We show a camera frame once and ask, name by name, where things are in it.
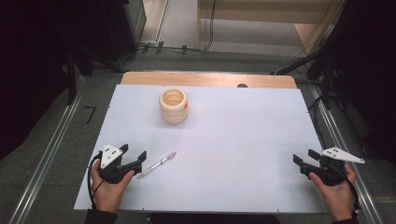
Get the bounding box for metal floor rail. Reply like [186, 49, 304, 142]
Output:
[8, 77, 87, 224]
[310, 84, 385, 224]

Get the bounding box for person's left dark sleeve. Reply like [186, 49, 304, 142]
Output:
[84, 208, 119, 224]

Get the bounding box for person's right dark sleeve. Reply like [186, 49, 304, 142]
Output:
[331, 217, 360, 224]

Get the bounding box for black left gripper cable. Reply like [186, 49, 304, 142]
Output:
[86, 151, 106, 210]

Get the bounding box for clear plastic pen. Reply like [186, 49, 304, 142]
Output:
[136, 151, 177, 180]

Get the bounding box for light wooden shelf unit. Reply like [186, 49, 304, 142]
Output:
[196, 0, 345, 54]

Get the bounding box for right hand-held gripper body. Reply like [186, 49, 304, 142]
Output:
[301, 146, 366, 188]

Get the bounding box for person's left hand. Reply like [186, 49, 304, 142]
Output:
[91, 168, 135, 215]

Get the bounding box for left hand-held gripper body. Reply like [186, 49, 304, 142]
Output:
[98, 143, 143, 185]

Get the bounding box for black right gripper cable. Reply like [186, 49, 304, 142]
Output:
[329, 161, 362, 219]

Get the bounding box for wooden table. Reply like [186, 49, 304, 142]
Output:
[120, 71, 298, 90]

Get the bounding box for person's right hand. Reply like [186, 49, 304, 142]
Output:
[308, 164, 358, 223]

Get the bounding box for dark cabinet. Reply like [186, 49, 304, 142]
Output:
[101, 0, 148, 62]

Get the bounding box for white board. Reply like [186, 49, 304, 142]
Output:
[73, 83, 329, 215]

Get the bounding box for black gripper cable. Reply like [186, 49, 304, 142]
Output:
[329, 161, 362, 219]
[86, 151, 106, 210]

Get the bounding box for ribbed wooden pen holder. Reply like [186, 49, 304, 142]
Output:
[158, 88, 190, 125]

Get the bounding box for black floor cables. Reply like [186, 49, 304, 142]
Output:
[136, 0, 219, 56]

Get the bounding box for person's dark sleeve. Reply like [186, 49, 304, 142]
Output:
[331, 217, 360, 224]
[84, 208, 119, 224]

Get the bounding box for black metal stand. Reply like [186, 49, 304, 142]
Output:
[274, 50, 337, 110]
[64, 46, 123, 105]

